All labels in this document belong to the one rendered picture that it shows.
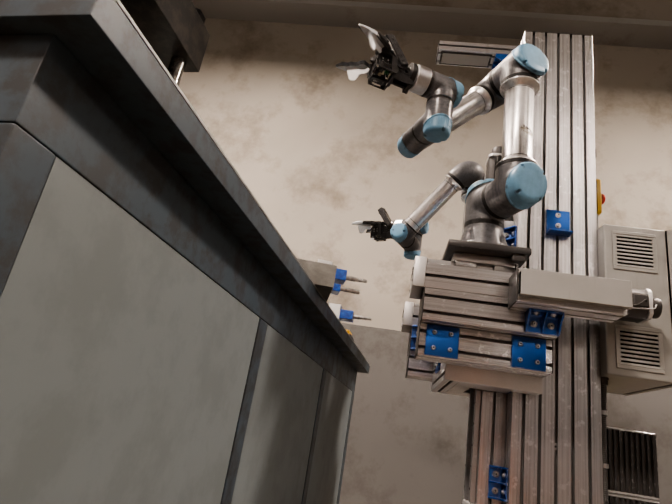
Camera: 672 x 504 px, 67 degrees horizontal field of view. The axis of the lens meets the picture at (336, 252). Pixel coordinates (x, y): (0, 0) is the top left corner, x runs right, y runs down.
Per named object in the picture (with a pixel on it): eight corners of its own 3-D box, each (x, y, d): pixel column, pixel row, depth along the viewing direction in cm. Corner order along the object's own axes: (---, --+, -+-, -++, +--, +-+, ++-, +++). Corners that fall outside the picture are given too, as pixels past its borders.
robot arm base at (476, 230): (502, 268, 155) (503, 238, 159) (515, 250, 141) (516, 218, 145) (452, 262, 157) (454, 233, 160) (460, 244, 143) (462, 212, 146)
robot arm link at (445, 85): (465, 102, 139) (467, 77, 142) (431, 88, 136) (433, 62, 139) (449, 116, 147) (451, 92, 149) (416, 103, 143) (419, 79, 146)
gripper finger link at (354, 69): (334, 77, 139) (367, 73, 136) (336, 62, 141) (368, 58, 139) (336, 86, 141) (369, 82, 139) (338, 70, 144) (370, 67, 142)
